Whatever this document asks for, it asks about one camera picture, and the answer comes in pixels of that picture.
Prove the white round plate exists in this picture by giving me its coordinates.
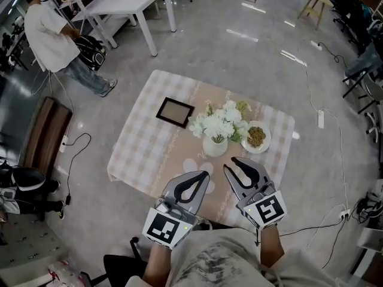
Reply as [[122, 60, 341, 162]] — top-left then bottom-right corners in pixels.
[[241, 120, 272, 154]]

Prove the clear plastic bags red print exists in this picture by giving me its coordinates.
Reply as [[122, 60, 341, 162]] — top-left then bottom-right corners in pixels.
[[46, 258, 90, 287]]

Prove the white ceramic vase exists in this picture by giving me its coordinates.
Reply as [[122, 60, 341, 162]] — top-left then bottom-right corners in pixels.
[[202, 135, 229, 157]]

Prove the black cable with adapter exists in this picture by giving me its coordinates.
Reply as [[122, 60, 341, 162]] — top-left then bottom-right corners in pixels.
[[61, 132, 92, 206]]

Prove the person's left forearm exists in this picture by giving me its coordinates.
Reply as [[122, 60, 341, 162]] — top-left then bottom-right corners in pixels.
[[142, 243, 173, 283]]

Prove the white side cabinet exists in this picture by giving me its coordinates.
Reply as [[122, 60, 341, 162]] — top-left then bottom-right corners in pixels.
[[349, 225, 383, 277]]

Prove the person's grey shirt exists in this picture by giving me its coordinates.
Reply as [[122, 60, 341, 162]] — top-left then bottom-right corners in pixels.
[[125, 227, 354, 287]]

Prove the white artificial flowers bunch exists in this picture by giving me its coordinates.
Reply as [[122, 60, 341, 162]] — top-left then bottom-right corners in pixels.
[[188, 99, 254, 145]]

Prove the black and white headset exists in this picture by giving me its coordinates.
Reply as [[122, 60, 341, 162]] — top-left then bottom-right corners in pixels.
[[355, 190, 383, 224]]

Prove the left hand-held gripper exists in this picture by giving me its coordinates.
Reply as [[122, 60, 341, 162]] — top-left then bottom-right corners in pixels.
[[142, 170, 209, 250]]

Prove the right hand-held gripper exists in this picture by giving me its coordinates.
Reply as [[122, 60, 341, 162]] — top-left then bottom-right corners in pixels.
[[223, 157, 288, 228]]

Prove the brown wooden bench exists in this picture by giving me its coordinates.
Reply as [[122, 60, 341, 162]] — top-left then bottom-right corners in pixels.
[[19, 96, 73, 179]]

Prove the white shelving rack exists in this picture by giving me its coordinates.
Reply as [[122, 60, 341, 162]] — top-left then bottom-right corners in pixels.
[[44, 0, 138, 49]]

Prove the black picture frame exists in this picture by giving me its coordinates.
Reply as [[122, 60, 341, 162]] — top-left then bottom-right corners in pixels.
[[155, 97, 195, 129]]

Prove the black office chair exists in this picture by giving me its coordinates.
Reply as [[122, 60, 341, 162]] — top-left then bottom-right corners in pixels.
[[80, 237, 150, 287]]

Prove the pile of green snacks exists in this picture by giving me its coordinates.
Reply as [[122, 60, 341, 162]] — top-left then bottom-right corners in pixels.
[[247, 126, 267, 148]]

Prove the person's right forearm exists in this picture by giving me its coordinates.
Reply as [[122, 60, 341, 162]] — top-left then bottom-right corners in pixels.
[[259, 224, 285, 268]]

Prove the black bag with green trim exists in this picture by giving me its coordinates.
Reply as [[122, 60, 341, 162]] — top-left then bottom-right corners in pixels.
[[74, 34, 108, 71]]

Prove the grey low cabinet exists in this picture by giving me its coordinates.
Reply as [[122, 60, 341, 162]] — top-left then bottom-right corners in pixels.
[[0, 213, 69, 280]]

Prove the table with beige checkered tablecloth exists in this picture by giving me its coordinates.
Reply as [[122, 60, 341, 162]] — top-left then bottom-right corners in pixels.
[[107, 69, 296, 227]]

